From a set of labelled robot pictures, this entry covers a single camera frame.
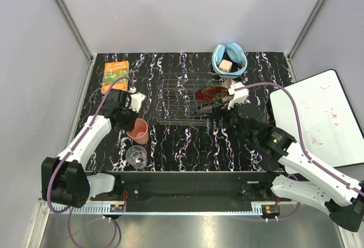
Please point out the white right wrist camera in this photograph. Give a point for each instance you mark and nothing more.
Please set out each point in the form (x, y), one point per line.
(239, 94)

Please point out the red floral plate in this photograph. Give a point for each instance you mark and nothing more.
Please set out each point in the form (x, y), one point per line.
(212, 93)

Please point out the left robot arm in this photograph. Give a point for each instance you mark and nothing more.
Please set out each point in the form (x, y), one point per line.
(64, 180)

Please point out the orange green paperback book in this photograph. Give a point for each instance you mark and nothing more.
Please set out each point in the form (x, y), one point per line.
(112, 72)

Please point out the light blue headphones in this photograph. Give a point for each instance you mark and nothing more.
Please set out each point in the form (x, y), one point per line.
(232, 52)

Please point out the white dry-erase board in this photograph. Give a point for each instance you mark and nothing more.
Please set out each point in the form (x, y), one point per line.
(320, 107)

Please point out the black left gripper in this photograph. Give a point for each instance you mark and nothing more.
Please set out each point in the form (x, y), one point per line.
(129, 126)

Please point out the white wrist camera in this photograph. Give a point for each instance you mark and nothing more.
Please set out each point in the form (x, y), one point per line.
(239, 94)
(137, 99)

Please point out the clear glass bowl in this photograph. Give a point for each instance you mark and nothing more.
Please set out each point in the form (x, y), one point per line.
(208, 110)

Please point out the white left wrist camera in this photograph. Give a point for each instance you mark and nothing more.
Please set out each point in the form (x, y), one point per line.
(137, 99)

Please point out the pink plastic cup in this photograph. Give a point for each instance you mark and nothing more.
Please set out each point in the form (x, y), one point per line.
(139, 133)

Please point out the brown floral patterned bowl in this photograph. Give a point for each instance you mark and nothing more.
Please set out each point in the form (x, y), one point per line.
(228, 83)

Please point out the wire dish rack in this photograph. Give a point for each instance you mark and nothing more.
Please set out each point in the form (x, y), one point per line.
(176, 103)

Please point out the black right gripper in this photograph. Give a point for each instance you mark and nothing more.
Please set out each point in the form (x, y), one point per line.
(219, 111)

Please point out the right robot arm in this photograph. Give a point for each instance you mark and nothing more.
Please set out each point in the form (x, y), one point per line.
(324, 188)

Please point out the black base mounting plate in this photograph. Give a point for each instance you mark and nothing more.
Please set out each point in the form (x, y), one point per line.
(189, 192)

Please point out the pink cube die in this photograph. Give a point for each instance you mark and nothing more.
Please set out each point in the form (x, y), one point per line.
(225, 65)

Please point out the clear drinking glass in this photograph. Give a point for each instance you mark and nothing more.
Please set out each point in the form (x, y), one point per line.
(136, 156)

